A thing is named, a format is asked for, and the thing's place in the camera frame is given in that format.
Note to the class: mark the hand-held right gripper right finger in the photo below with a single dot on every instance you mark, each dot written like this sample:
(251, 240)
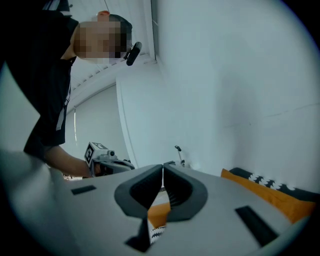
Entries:
(212, 212)

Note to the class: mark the black head-worn camera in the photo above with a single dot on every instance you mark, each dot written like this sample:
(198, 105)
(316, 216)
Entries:
(133, 53)

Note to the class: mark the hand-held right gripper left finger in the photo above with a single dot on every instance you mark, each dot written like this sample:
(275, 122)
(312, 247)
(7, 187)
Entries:
(100, 212)

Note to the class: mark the person's black shirt torso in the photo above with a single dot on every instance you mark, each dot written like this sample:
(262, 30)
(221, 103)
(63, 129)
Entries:
(42, 75)

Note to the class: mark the white stand with black clip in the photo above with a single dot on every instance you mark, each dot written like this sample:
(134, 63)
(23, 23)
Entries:
(180, 156)

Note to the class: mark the person's left forearm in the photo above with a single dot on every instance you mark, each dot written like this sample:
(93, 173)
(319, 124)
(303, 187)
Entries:
(67, 162)

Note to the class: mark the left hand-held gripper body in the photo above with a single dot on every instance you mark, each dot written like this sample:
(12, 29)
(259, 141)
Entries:
(107, 160)

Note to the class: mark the person's head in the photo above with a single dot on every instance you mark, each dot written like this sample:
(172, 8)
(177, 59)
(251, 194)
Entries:
(100, 40)

